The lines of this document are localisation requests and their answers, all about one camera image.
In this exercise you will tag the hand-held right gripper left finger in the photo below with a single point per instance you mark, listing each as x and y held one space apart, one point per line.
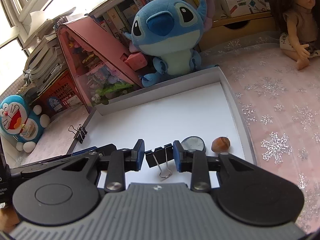
141 155

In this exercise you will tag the brown hazelnut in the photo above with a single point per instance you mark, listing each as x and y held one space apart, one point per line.
221 144

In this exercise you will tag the stack of papers and books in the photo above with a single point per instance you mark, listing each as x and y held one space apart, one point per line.
42 55

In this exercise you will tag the white cardboard box tray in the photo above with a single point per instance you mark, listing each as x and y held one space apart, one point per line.
175 115

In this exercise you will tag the red plastic crate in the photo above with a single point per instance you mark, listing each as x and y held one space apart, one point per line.
60 92

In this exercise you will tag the black round lid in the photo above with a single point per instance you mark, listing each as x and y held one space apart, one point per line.
193 143

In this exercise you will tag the window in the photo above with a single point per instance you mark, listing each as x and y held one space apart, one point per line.
37 0

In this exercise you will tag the large black binder clip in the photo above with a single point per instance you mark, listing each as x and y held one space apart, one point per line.
155 158

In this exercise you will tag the pink snowflake tablecloth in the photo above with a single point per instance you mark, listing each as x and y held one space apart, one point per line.
282 105

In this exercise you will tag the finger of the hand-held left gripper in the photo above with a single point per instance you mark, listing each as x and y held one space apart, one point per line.
83 150
50 166

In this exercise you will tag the wooden drawer shelf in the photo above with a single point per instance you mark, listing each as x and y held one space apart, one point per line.
225 32

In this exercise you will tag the blue alien plush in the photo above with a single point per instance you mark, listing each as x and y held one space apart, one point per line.
170 35

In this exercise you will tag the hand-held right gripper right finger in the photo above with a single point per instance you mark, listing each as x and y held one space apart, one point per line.
178 155

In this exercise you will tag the small black binder clip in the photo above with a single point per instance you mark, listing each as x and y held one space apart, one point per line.
80 133

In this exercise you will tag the blue cat plush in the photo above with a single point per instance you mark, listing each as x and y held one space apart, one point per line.
17 122

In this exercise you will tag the long-haired doll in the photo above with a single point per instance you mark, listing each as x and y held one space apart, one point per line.
297 17

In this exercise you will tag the pink triangular house model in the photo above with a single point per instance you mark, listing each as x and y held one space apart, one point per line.
100 55

